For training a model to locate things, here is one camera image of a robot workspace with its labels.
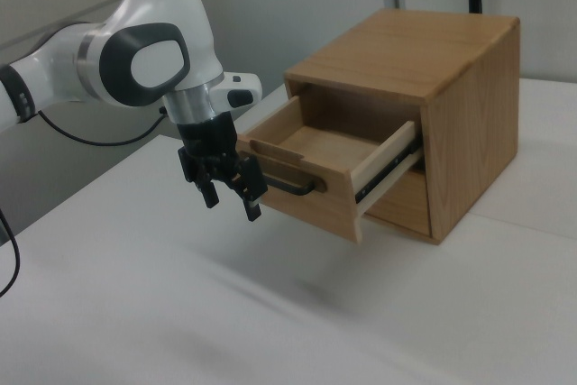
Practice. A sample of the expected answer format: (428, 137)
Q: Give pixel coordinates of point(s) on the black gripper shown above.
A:
(207, 137)

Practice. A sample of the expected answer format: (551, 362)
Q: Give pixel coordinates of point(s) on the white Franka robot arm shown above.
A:
(153, 20)

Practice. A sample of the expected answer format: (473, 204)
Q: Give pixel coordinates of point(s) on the wooden drawer with slot grip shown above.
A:
(401, 204)

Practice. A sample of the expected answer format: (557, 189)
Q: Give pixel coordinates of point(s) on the wooden two-drawer cabinet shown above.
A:
(473, 132)

